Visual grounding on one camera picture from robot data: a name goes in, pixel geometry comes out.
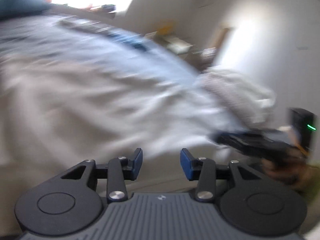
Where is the black device green light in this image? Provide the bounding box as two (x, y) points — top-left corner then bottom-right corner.
(289, 108), (317, 152)

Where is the grey bed blanket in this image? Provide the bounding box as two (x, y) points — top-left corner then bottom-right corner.
(1, 16), (238, 193)

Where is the white shelf unit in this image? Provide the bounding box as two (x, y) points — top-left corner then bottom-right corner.
(147, 31), (196, 55)

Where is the cardboard box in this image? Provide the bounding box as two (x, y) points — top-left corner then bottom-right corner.
(210, 27), (234, 64)

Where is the cream white garment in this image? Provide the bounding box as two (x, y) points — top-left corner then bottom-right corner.
(198, 67), (276, 129)

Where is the yellow box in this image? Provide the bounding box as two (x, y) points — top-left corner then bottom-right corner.
(157, 21), (175, 36)

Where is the teal blue duvet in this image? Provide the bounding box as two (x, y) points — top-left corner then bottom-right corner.
(1, 0), (51, 21)

